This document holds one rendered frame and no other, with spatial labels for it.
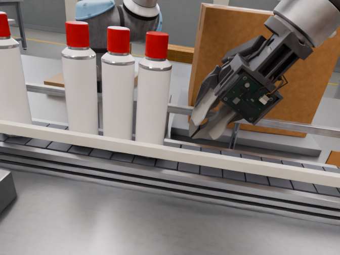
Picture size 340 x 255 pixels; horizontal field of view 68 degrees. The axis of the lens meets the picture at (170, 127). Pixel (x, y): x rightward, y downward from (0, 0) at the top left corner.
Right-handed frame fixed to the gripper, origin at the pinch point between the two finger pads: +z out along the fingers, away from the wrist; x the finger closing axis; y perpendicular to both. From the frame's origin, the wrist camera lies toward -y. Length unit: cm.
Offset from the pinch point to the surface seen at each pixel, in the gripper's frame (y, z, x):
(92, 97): 1.3, 5.7, -17.2
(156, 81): 2.9, -3.8, -10.5
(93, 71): 0.8, 1.9, -19.2
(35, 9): -559, 235, -310
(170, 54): -434, 97, -3
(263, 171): 4.6, -3.0, 11.5
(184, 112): -2.4, -0.4, -2.9
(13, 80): 2.1, 11.0, -29.1
